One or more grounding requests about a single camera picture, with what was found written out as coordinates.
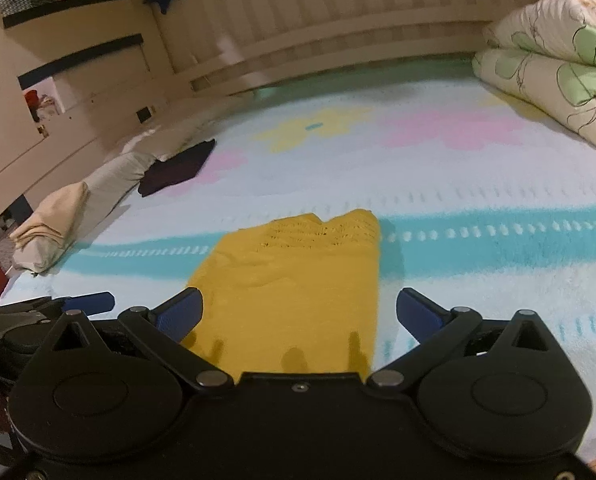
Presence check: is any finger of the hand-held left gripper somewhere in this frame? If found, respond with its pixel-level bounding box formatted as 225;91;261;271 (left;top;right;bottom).
53;292;115;317

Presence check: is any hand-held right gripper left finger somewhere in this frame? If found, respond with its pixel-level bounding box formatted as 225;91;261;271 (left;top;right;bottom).
40;287;235;392

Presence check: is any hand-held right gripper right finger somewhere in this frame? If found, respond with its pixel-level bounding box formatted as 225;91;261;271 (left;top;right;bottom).
367;287;554;392

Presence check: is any mustard yellow knit sweater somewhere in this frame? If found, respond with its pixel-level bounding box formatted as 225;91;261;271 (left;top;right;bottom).
180;208;383;378

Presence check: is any cream rolled blanket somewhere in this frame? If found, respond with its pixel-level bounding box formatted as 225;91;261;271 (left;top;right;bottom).
8;127;219;277

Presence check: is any dark folded cloth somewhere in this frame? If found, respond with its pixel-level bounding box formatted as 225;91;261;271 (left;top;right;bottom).
138;140;217;198

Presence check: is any red bottle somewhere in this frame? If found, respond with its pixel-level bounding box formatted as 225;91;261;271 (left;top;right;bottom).
24;89;42;122

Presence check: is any cream shelf unit black trim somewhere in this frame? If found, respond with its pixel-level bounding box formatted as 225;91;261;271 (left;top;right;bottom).
0;0;175;241

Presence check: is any green bed sheet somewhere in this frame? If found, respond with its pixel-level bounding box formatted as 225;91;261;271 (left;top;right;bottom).
248;54;484;107

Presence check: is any floral cream quilt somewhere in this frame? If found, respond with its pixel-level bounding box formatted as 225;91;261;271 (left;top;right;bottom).
470;0;596;154

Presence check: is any cream slatted bed headboard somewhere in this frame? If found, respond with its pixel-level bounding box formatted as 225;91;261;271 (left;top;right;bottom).
168;0;559;100

